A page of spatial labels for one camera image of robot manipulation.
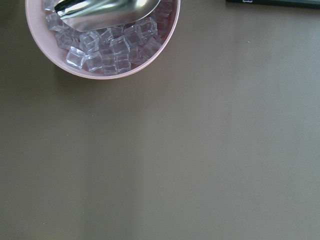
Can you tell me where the pink bowl of ice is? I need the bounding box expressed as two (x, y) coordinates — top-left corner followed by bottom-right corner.
(24, 0), (181, 81)

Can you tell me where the metal ice scoop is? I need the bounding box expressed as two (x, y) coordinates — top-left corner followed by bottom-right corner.
(54, 0), (160, 32)

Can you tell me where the black box edge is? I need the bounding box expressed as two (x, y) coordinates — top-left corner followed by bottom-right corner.
(226, 0), (320, 10)

